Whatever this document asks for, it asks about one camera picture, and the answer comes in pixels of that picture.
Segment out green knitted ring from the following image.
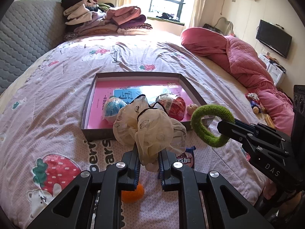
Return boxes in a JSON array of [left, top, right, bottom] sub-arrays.
[[190, 104, 236, 148]]

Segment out orange tangerine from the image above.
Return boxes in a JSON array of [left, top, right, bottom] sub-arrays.
[[121, 183, 145, 204]]

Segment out brown walnut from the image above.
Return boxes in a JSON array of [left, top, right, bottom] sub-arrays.
[[186, 103, 198, 116]]

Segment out blue cookie packet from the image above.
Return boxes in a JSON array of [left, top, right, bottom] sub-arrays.
[[176, 146, 196, 169]]

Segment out red surprise egg toy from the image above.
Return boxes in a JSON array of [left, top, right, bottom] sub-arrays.
[[156, 93, 186, 122]]

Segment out cream sheer scrunchie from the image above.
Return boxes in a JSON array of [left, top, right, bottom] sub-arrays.
[[113, 95, 187, 172]]

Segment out blue surprise egg toy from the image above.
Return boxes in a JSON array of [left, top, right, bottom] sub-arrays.
[[103, 96, 127, 125]]

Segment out person's right hand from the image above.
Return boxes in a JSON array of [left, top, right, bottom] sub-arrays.
[[263, 179, 277, 200]]

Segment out small colourful doll toy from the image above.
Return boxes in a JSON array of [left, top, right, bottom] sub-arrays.
[[245, 93, 266, 114]]

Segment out white drawer cabinet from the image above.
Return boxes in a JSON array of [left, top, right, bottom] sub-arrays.
[[258, 54, 286, 87]]

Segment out pink quilted blanket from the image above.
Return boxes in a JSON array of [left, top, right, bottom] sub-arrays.
[[180, 27, 294, 135]]

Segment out strawberry print bed sheet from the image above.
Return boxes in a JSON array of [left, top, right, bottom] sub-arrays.
[[1, 32, 261, 228]]

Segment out shallow grey cardboard box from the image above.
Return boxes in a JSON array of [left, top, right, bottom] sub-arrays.
[[81, 72, 206, 141]]

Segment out dark clothes on windowsill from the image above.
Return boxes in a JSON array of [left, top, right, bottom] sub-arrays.
[[156, 12, 180, 22]]

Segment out cream curtain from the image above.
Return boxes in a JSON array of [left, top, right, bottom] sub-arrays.
[[189, 0, 206, 27]]

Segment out pile of folded clothes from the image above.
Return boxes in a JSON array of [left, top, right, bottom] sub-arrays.
[[61, 0, 153, 41]]

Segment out grey quilted headboard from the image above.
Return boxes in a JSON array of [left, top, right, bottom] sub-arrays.
[[1, 0, 66, 93]]

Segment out black wall television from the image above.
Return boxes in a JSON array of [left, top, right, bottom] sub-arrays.
[[256, 20, 292, 58]]

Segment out heart shaped wire chair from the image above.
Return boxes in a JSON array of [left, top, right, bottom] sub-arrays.
[[213, 17, 235, 36]]

